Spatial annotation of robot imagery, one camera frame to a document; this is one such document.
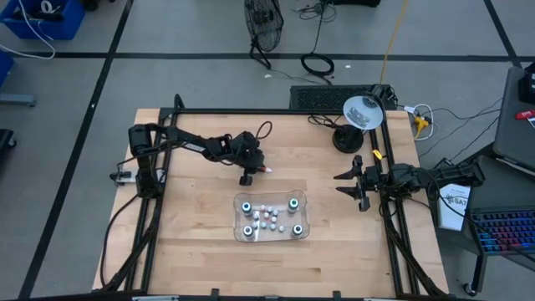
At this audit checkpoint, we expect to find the grey desk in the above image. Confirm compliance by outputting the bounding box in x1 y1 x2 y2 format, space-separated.
492 65 535 171

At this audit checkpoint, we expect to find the clear plastic bin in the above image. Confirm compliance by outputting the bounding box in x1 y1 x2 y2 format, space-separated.
232 190 311 243

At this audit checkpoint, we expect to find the grey floor bracket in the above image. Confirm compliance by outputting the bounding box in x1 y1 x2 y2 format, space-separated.
0 94 37 108

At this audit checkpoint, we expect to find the white printed paper sheet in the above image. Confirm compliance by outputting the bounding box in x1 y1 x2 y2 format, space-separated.
437 183 472 232

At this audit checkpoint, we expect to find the black aluminium table frame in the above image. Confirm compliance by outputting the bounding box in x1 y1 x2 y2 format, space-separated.
92 94 451 300

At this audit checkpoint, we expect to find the yellow extension cable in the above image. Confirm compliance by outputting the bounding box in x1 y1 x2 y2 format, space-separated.
378 0 410 84

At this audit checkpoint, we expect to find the backlit rainbow keyboard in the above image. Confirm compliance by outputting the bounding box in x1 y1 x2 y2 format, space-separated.
473 210 535 257

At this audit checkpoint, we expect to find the coiled black cable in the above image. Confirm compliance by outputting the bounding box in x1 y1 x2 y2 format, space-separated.
299 0 336 78

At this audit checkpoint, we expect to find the black floor fan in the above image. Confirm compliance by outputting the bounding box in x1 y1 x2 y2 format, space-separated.
243 0 285 71

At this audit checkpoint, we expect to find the white power cable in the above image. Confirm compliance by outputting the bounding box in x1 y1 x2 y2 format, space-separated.
403 103 436 142

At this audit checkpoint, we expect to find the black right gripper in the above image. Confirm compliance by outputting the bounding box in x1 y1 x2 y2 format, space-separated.
333 155 380 212

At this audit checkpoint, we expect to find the black wheeled object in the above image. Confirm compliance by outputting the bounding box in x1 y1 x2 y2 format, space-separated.
0 128 18 162

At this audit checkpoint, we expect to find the black base cable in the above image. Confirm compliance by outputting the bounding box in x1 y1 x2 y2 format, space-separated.
99 194 141 289

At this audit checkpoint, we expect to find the blue plastic crate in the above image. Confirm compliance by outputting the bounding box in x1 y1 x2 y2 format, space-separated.
0 49 16 87
0 0 87 42

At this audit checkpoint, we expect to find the bundled black lamp cable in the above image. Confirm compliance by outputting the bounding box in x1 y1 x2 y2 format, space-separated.
308 113 343 129

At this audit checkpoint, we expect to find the black keyboard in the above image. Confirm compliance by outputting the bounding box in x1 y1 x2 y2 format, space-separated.
288 84 399 112

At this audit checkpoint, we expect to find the black desk lamp white shade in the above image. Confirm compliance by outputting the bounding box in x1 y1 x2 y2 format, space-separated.
332 83 396 155

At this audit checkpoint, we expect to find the black wheeled cart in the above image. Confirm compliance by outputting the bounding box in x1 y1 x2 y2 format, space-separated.
430 154 535 298

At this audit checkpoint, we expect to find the black floor box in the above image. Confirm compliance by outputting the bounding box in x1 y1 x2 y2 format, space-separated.
332 0 382 8

